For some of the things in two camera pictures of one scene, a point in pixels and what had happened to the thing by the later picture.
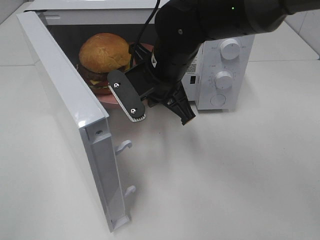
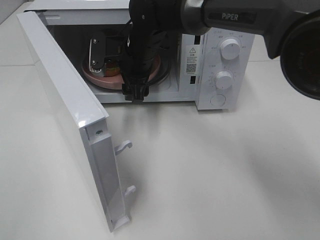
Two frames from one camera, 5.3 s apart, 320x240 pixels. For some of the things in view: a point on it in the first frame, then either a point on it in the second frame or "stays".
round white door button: (218, 100) stays
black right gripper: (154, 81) -> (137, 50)
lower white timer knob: (223, 80) stays
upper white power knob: (230, 49) stays
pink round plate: (109, 100) -> (115, 81)
